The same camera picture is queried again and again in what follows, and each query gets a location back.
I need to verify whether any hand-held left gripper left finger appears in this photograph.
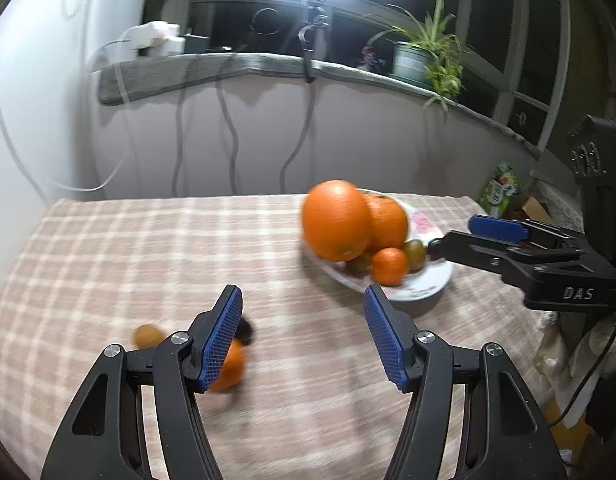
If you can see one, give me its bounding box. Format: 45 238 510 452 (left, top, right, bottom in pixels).
40 284 245 480

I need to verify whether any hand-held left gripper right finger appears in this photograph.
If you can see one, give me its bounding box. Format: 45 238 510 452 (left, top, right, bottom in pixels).
363 284 567 480

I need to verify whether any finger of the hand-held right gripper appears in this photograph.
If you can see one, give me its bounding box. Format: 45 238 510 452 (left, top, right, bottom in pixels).
467 213 586 252
425 230 585 287

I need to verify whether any small tangerine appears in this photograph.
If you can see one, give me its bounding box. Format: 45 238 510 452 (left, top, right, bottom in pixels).
207 337 247 392

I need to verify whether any white floral plate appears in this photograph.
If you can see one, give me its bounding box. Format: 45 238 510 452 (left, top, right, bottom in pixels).
302 188 455 303

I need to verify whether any brown kiwi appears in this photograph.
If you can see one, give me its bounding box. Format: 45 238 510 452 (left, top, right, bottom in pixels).
344 251 375 276
402 238 429 274

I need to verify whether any medium orange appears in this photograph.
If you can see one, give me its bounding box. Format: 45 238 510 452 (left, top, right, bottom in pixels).
362 192 409 254

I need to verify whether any large orange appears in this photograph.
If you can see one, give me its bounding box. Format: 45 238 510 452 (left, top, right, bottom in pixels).
301 179 373 262

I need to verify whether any green snack packet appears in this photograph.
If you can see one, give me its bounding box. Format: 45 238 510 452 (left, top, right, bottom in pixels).
480 162 522 219

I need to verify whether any brown box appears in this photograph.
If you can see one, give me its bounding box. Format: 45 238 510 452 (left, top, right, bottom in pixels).
508 195 552 224

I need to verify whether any lace cloth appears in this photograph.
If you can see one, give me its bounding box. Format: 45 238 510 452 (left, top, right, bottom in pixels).
532 182 585 234

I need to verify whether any white plastic bag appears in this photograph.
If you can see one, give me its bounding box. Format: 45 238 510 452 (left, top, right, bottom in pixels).
532 309 616 388

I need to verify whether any potted spider plant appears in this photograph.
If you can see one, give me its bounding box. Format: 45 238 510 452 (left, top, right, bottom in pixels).
367 0 473 115

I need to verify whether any small dark ornament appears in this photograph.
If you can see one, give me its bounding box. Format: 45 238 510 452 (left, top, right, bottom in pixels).
355 44 385 72

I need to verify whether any white charger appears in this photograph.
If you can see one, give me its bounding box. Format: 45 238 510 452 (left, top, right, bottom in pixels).
128 20 181 52

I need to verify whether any white cabinet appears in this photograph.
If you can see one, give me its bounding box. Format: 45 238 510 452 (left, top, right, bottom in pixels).
0 0 106 281

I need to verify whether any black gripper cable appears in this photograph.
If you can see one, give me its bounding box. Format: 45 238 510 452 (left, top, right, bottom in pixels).
547 304 616 429

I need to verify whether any window frame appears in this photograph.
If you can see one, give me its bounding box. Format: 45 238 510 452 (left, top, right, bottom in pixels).
140 0 574 153

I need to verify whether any ring light cable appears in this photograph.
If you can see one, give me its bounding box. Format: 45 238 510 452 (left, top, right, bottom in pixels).
280 79 319 197

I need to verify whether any black power cable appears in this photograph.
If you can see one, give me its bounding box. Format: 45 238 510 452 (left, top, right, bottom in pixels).
172 54 195 199
214 53 239 197

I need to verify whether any long white cable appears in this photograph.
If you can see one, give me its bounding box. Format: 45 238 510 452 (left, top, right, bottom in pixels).
0 30 133 194

